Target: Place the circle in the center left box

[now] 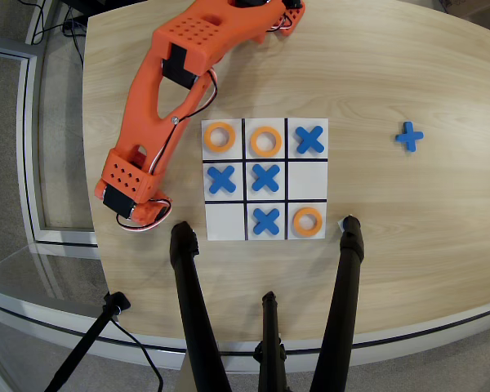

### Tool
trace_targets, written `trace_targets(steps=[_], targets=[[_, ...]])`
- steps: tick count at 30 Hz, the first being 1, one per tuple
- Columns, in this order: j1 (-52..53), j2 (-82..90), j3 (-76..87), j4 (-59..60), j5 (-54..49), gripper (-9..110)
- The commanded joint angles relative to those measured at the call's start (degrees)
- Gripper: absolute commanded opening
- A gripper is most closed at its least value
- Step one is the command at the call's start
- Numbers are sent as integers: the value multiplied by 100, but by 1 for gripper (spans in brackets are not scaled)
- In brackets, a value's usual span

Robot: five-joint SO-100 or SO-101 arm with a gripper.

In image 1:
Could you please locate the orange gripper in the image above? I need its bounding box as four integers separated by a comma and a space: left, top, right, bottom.
128, 197, 173, 230

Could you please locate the orange ring piece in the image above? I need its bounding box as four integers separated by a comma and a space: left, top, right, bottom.
203, 121, 238, 154
249, 125, 283, 158
292, 206, 324, 238

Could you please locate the black floor cable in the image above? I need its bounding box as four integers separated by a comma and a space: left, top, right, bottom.
24, 0, 87, 66

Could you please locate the grey metal floor frame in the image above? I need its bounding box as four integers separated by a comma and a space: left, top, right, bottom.
0, 34, 100, 248

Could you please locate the blue cross piece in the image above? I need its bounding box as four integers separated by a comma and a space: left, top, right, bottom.
207, 165, 237, 194
394, 121, 425, 153
251, 163, 281, 194
252, 207, 281, 236
295, 125, 326, 155

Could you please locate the black stand pole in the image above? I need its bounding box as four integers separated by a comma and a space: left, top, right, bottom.
43, 291, 131, 392

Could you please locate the black stand cable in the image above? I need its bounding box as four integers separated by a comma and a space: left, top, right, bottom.
109, 318, 164, 392

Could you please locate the thin black tripod leg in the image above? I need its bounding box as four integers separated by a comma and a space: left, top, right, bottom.
252, 290, 289, 392

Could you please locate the white tic-tac-toe board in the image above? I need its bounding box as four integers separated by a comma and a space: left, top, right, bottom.
200, 118, 330, 242

